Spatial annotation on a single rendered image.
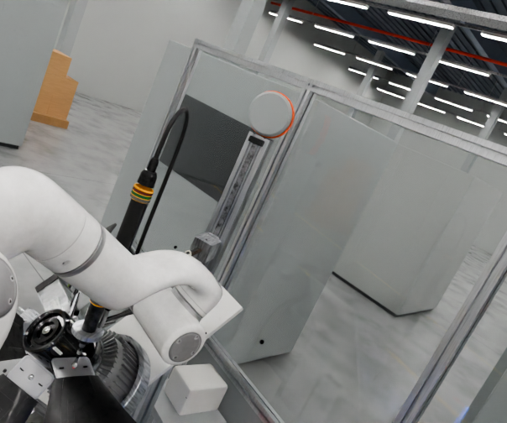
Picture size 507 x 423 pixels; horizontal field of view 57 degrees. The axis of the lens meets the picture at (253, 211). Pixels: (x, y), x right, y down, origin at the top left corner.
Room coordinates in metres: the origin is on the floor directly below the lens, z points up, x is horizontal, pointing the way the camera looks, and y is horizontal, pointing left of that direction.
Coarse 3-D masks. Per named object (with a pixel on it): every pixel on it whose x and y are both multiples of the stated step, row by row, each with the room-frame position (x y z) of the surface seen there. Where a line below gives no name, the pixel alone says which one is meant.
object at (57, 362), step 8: (56, 360) 0.94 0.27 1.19; (64, 360) 0.95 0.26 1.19; (72, 360) 0.96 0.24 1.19; (80, 360) 0.97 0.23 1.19; (88, 360) 0.99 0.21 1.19; (56, 368) 0.92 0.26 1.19; (64, 368) 0.93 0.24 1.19; (72, 368) 0.94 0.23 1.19; (80, 368) 0.95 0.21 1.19; (88, 368) 0.96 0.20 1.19; (56, 376) 0.90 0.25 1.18; (64, 376) 0.91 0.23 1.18
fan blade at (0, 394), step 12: (0, 384) 0.91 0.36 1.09; (12, 384) 0.92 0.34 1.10; (0, 396) 0.90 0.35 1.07; (12, 396) 0.91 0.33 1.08; (24, 396) 0.92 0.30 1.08; (0, 408) 0.89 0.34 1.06; (12, 408) 0.90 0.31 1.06; (24, 408) 0.91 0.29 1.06; (0, 420) 0.88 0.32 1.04; (12, 420) 0.89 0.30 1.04; (24, 420) 0.90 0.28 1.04
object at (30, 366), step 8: (24, 360) 0.96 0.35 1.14; (32, 360) 0.97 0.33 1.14; (16, 368) 0.94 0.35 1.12; (24, 368) 0.95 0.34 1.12; (32, 368) 0.96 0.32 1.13; (40, 368) 0.97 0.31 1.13; (8, 376) 0.93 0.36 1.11; (16, 376) 0.94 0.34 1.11; (24, 376) 0.95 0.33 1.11; (40, 376) 0.96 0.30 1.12; (48, 376) 0.97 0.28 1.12; (24, 384) 0.94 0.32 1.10; (32, 384) 0.94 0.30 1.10; (48, 384) 0.96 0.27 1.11; (32, 392) 0.94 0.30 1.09; (40, 392) 0.94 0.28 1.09
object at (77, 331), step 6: (108, 312) 0.98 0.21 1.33; (102, 318) 0.96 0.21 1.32; (72, 324) 0.94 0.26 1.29; (78, 324) 0.94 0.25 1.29; (102, 324) 0.97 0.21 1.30; (72, 330) 0.92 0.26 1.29; (78, 330) 0.92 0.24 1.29; (96, 330) 0.95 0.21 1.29; (102, 330) 0.96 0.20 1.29; (78, 336) 0.91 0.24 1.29; (84, 336) 0.91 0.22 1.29; (90, 336) 0.92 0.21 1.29; (96, 336) 0.93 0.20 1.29
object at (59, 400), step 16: (64, 384) 0.88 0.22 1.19; (80, 384) 0.90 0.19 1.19; (96, 384) 0.92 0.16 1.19; (64, 400) 0.85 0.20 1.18; (80, 400) 0.86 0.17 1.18; (96, 400) 0.88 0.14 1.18; (112, 400) 0.90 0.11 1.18; (48, 416) 0.81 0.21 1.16; (64, 416) 0.82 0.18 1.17; (80, 416) 0.83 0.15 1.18; (96, 416) 0.84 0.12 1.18; (112, 416) 0.86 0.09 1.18; (128, 416) 0.88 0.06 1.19
